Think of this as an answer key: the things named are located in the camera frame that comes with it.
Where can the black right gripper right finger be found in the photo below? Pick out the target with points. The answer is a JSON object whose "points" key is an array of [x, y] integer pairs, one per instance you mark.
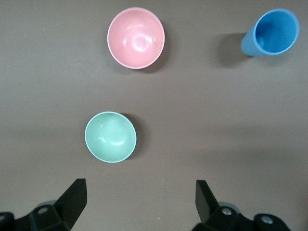
{"points": [[211, 214]]}

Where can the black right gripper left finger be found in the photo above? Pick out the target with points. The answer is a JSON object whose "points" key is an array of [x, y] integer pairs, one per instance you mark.
{"points": [[60, 211]]}

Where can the green bowl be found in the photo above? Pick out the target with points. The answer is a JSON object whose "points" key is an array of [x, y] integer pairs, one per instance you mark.
{"points": [[110, 137]]}

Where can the pink bowl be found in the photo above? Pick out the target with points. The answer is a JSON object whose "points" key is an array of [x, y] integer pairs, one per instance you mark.
{"points": [[136, 38]]}

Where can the brown table cover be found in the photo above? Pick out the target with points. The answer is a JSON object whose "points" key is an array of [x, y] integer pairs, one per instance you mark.
{"points": [[192, 108]]}

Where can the blue cup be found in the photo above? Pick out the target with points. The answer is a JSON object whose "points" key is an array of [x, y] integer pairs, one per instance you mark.
{"points": [[274, 31]]}

